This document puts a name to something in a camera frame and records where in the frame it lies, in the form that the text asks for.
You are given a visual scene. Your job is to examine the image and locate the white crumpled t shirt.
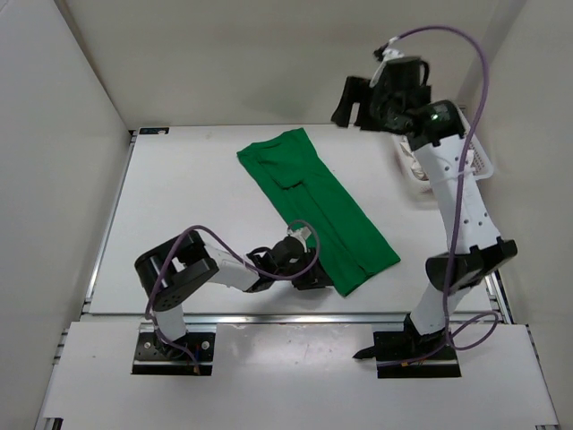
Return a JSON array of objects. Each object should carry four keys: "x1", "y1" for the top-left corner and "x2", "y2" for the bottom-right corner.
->
[{"x1": 400, "y1": 142, "x2": 429, "y2": 182}]

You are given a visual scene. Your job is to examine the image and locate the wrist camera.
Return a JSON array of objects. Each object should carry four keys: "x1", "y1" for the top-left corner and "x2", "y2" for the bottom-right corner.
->
[
  {"x1": 287, "y1": 227, "x2": 312, "y2": 246},
  {"x1": 373, "y1": 43, "x2": 405, "y2": 63}
]

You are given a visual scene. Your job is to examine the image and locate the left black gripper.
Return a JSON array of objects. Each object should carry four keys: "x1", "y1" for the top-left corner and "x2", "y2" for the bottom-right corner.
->
[{"x1": 274, "y1": 246, "x2": 333, "y2": 290}]

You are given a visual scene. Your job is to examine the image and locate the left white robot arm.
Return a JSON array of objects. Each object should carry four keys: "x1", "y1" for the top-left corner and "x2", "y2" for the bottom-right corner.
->
[{"x1": 134, "y1": 227, "x2": 334, "y2": 360}]

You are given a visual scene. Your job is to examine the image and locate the green t shirt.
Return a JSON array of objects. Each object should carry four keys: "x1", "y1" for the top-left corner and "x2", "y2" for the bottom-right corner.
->
[{"x1": 237, "y1": 128, "x2": 401, "y2": 297}]

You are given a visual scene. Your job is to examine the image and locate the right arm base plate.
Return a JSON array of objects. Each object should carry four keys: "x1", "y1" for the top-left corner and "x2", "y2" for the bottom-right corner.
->
[{"x1": 373, "y1": 331, "x2": 462, "y2": 379}]

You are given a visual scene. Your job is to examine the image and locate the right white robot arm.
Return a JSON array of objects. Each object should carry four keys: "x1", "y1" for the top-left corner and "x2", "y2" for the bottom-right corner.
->
[{"x1": 330, "y1": 56, "x2": 517, "y2": 360}]

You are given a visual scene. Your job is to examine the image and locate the aluminium front rail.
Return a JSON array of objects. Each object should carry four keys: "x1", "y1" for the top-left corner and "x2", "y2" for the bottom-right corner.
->
[{"x1": 89, "y1": 313, "x2": 413, "y2": 326}]

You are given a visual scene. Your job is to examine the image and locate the white plastic basket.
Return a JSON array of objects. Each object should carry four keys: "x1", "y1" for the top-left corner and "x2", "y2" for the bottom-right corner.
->
[{"x1": 393, "y1": 111, "x2": 496, "y2": 198}]

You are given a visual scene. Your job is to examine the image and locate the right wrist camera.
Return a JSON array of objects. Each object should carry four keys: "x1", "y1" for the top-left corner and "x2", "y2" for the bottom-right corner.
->
[{"x1": 373, "y1": 43, "x2": 405, "y2": 63}]

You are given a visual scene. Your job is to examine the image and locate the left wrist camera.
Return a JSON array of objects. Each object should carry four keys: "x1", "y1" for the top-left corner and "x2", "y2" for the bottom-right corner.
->
[{"x1": 287, "y1": 227, "x2": 312, "y2": 246}]

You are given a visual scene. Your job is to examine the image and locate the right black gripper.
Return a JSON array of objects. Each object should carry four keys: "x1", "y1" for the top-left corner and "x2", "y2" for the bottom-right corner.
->
[{"x1": 334, "y1": 79, "x2": 402, "y2": 135}]

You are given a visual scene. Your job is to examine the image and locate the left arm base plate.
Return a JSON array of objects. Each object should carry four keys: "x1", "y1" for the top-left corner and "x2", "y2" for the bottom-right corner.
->
[{"x1": 132, "y1": 324, "x2": 216, "y2": 376}]

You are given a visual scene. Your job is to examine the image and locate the aluminium left rail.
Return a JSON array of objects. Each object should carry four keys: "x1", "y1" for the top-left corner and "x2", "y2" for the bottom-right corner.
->
[{"x1": 80, "y1": 129, "x2": 139, "y2": 314}]

